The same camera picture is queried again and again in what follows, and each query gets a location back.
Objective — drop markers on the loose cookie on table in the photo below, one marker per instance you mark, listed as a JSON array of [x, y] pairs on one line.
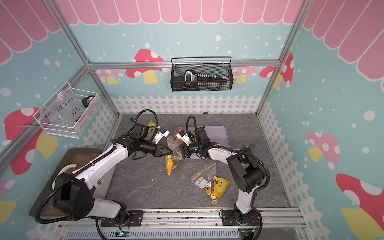
[[214, 201]]

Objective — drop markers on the white wire wall basket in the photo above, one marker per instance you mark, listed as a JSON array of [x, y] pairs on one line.
[[64, 114]]

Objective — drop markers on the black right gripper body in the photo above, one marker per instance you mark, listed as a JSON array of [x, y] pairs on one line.
[[192, 148]]

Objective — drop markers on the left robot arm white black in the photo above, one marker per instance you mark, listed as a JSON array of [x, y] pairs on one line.
[[71, 198]]

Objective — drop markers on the aluminium front rail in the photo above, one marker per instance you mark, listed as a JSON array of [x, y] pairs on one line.
[[192, 224]]

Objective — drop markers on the brown wooden case white handle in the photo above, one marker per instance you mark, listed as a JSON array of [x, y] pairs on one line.
[[71, 161]]

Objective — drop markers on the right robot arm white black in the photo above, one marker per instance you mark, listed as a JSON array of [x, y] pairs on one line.
[[248, 172]]

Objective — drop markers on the black wire wall basket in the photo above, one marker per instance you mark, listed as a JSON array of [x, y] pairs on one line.
[[219, 66]]

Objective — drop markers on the socket set in basket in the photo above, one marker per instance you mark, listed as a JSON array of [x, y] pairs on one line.
[[190, 81]]

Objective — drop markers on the ziploc bag of orange cookies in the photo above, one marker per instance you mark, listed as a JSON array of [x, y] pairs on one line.
[[151, 123]]

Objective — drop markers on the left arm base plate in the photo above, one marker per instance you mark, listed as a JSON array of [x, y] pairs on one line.
[[132, 218]]

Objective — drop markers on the ziploc bag of mixed cookies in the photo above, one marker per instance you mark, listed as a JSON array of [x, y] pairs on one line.
[[173, 159]]

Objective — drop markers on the black tape roll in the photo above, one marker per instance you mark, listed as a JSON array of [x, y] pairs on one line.
[[90, 101]]

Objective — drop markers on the lavender plastic tray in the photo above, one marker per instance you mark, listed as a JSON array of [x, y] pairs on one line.
[[216, 134]]

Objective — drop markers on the ziploc bag near right arm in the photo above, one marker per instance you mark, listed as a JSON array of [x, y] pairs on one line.
[[207, 180]]

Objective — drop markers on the pile of orange cookies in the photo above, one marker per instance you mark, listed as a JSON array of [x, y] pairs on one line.
[[179, 133]]

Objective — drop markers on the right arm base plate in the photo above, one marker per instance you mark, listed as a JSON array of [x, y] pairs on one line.
[[237, 218]]

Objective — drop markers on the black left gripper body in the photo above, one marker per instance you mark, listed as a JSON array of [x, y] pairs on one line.
[[150, 148]]

